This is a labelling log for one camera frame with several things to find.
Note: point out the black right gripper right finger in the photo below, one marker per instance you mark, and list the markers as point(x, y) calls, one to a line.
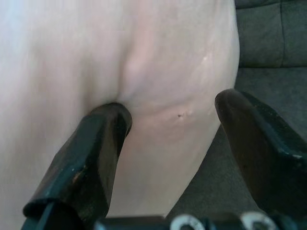
point(263, 148)

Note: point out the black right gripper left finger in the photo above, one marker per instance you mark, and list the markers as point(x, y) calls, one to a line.
point(88, 155)

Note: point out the pink plush pillow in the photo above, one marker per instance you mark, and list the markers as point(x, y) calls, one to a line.
point(96, 60)

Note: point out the dark brown fabric sofa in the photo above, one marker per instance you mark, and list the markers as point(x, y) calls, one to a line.
point(268, 48)

